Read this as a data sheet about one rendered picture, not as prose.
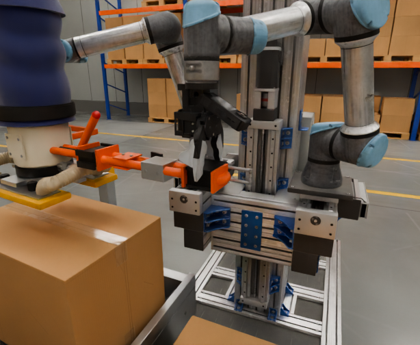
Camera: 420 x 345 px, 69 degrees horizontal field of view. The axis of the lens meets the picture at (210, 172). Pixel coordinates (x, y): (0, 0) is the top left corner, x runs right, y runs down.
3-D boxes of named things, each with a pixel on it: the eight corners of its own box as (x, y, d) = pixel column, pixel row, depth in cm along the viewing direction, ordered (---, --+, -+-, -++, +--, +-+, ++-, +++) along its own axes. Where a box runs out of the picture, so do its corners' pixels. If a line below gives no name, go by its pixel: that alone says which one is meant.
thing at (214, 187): (180, 187, 71) (180, 166, 69) (197, 178, 77) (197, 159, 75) (213, 194, 67) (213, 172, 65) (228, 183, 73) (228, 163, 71)
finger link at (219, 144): (206, 160, 80) (198, 129, 74) (226, 163, 77) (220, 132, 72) (200, 167, 78) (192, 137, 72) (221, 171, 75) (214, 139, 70)
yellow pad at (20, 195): (-28, 189, 98) (-31, 174, 97) (5, 179, 106) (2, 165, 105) (40, 211, 83) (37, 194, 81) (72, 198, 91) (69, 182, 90)
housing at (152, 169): (140, 179, 77) (139, 161, 76) (156, 171, 83) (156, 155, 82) (163, 183, 74) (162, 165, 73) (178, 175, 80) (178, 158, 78)
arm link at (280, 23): (314, -6, 99) (182, 21, 79) (344, -13, 90) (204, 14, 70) (316, 33, 104) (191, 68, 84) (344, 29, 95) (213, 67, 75)
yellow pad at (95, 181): (30, 172, 114) (27, 159, 112) (54, 165, 122) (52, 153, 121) (96, 188, 99) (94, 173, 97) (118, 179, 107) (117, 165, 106)
